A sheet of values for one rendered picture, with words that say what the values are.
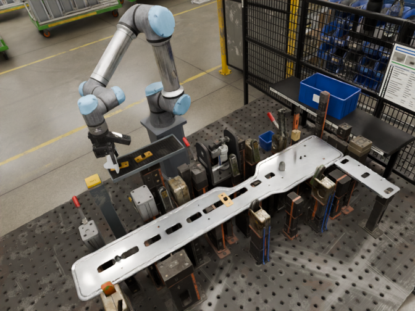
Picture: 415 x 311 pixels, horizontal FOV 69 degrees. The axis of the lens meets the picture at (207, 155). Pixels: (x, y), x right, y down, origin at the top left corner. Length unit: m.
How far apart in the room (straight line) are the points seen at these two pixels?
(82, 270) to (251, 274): 0.75
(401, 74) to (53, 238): 2.04
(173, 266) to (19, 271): 0.97
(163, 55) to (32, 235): 1.28
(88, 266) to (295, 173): 1.02
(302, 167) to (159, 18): 0.96
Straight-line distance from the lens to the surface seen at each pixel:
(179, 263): 1.23
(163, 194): 1.37
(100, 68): 1.42
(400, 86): 1.82
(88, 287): 1.33
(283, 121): 1.61
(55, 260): 1.87
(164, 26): 1.38
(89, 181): 1.46
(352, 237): 1.74
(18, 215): 3.35
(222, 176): 1.57
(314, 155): 1.65
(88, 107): 1.25
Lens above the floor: 2.09
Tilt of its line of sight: 42 degrees down
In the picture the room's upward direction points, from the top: 8 degrees counter-clockwise
